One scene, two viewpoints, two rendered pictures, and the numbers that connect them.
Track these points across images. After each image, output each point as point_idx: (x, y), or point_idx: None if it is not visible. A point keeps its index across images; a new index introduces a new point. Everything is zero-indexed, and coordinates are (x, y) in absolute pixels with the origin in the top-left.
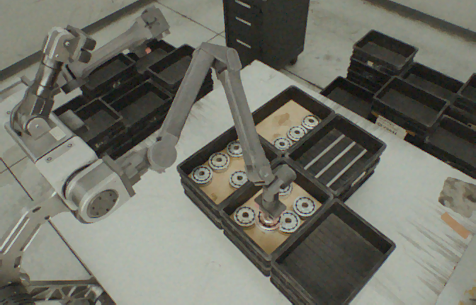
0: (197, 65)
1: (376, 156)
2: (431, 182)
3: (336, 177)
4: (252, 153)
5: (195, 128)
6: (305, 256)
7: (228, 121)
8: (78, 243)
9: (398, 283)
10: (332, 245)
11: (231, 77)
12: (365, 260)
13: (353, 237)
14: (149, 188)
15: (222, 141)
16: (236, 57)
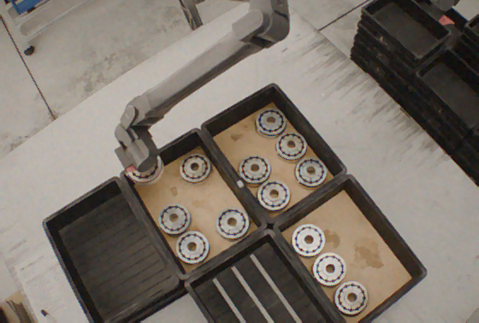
0: None
1: None
2: None
3: (233, 308)
4: (149, 91)
5: (384, 138)
6: (129, 231)
7: (395, 185)
8: (226, 18)
9: None
10: (135, 269)
11: (233, 35)
12: (107, 302)
13: (138, 300)
14: (285, 79)
15: (320, 148)
16: (251, 28)
